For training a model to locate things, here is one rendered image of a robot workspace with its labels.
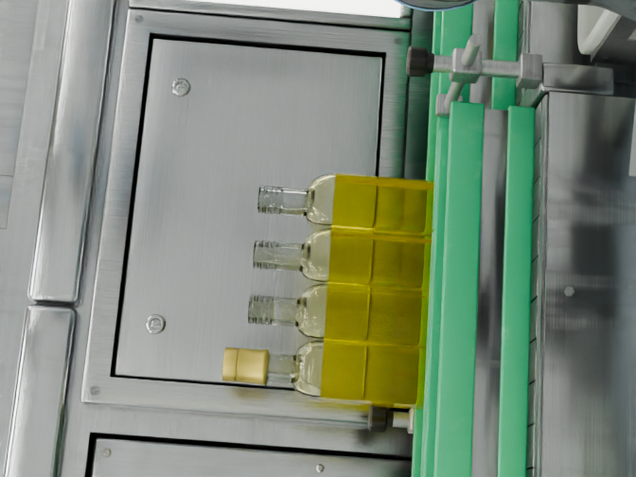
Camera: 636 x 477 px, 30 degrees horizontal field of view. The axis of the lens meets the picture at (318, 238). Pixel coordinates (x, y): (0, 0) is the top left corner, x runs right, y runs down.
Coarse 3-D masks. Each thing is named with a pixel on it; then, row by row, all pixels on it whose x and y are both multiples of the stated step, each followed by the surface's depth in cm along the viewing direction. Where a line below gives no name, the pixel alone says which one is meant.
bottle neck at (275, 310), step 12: (252, 300) 119; (264, 300) 119; (276, 300) 119; (288, 300) 119; (252, 312) 118; (264, 312) 119; (276, 312) 118; (288, 312) 119; (276, 324) 119; (288, 324) 119
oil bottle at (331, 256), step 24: (312, 240) 120; (336, 240) 119; (360, 240) 119; (384, 240) 119; (408, 240) 120; (312, 264) 119; (336, 264) 119; (360, 264) 119; (384, 264) 119; (408, 264) 119; (408, 288) 119
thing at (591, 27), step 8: (584, 8) 116; (592, 8) 116; (600, 8) 116; (584, 16) 116; (592, 16) 116; (600, 16) 116; (608, 16) 106; (616, 16) 105; (584, 24) 116; (592, 24) 116; (600, 24) 108; (608, 24) 107; (584, 32) 115; (592, 32) 110; (600, 32) 109; (584, 40) 115; (592, 40) 110; (600, 40) 110; (584, 48) 113; (592, 48) 112
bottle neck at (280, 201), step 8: (264, 192) 121; (272, 192) 121; (280, 192) 122; (288, 192) 122; (296, 192) 122; (304, 192) 122; (264, 200) 121; (272, 200) 121; (280, 200) 121; (288, 200) 121; (296, 200) 121; (304, 200) 121; (264, 208) 122; (272, 208) 122; (280, 208) 122; (288, 208) 122; (296, 208) 122
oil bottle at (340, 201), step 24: (312, 192) 121; (336, 192) 120; (360, 192) 120; (384, 192) 120; (408, 192) 121; (432, 192) 121; (312, 216) 120; (336, 216) 120; (360, 216) 120; (384, 216) 120; (408, 216) 120; (432, 216) 120
